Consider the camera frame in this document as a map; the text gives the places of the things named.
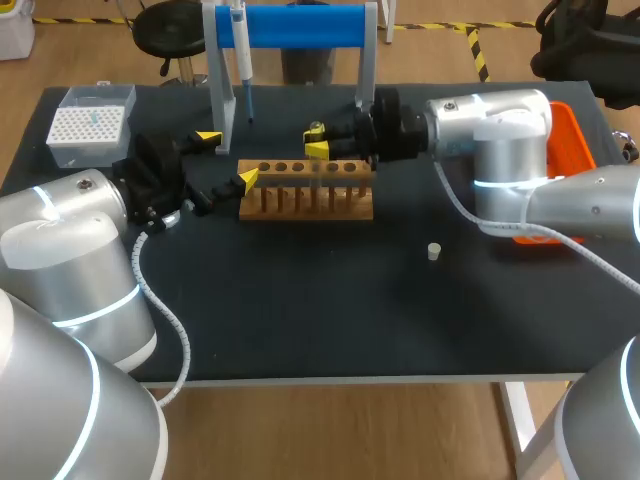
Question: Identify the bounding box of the white plastic container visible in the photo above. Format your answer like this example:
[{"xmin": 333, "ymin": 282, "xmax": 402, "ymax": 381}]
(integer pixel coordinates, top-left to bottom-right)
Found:
[{"xmin": 0, "ymin": 0, "xmax": 37, "ymax": 63}]

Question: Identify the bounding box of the white cable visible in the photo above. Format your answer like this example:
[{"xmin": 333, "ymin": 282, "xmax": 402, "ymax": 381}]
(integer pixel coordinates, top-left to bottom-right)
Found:
[
  {"xmin": 130, "ymin": 230, "xmax": 194, "ymax": 407},
  {"xmin": 432, "ymin": 160, "xmax": 640, "ymax": 297}
]

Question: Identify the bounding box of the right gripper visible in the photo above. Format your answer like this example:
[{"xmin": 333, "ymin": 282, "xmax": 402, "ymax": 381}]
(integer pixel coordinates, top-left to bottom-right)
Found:
[{"xmin": 302, "ymin": 88, "xmax": 432, "ymax": 170}]

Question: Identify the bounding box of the blue and white pipette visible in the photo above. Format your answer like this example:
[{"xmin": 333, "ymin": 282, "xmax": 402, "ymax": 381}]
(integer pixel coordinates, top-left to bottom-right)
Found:
[{"xmin": 230, "ymin": 0, "xmax": 256, "ymax": 125}]

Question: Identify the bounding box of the black office chair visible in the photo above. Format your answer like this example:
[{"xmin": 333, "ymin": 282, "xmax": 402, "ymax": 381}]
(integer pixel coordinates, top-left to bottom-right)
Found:
[{"xmin": 529, "ymin": 0, "xmax": 640, "ymax": 110}]

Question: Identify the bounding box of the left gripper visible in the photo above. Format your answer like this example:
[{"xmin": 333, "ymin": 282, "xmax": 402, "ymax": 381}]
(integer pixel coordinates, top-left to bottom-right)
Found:
[{"xmin": 111, "ymin": 130, "xmax": 260, "ymax": 234}]

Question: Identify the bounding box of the black round stool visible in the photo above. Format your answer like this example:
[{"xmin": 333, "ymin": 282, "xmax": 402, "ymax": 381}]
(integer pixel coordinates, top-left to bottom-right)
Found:
[{"xmin": 133, "ymin": 0, "xmax": 209, "ymax": 89}]

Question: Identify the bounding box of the grey stand with blue panel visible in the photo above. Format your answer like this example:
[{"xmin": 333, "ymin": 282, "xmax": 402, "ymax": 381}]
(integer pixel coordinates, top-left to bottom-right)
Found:
[{"xmin": 201, "ymin": 1, "xmax": 380, "ymax": 154}]

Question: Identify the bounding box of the clear glass test tube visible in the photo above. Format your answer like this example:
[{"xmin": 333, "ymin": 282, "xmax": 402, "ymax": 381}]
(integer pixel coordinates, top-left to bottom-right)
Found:
[{"xmin": 309, "ymin": 119, "xmax": 327, "ymax": 202}]

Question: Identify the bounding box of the orange plastic tray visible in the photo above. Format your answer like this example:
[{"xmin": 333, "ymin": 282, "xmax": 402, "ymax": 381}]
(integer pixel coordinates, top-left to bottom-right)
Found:
[{"xmin": 511, "ymin": 100, "xmax": 598, "ymax": 247}]

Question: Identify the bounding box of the wooden test tube rack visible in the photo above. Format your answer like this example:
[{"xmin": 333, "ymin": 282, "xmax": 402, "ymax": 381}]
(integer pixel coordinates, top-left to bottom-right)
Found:
[{"xmin": 236, "ymin": 158, "xmax": 376, "ymax": 222}]

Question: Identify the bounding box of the clear pipette tip box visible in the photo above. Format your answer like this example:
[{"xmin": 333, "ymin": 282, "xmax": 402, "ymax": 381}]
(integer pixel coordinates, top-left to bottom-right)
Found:
[{"xmin": 45, "ymin": 84, "xmax": 138, "ymax": 169}]

